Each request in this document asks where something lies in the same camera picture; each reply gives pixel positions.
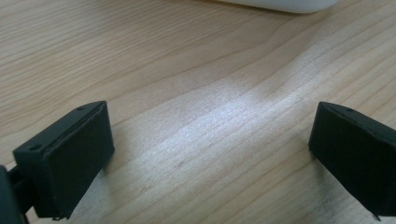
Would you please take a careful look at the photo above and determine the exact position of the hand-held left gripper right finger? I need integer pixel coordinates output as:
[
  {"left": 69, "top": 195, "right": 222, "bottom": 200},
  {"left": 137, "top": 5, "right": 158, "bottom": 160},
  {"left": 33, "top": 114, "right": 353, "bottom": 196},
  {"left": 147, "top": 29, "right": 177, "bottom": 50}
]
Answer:
[{"left": 307, "top": 101, "right": 396, "bottom": 222}]

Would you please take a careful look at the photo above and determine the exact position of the white plastic bin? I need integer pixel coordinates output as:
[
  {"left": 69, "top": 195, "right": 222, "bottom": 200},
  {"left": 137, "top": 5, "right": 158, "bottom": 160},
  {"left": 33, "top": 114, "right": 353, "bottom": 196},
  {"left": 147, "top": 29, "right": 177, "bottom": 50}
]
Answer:
[{"left": 218, "top": 0, "right": 340, "bottom": 14}]

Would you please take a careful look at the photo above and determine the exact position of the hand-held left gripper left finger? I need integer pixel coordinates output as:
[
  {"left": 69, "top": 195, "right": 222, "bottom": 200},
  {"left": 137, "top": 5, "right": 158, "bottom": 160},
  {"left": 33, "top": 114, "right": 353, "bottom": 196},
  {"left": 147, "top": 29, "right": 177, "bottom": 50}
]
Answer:
[{"left": 12, "top": 100, "right": 116, "bottom": 220}]

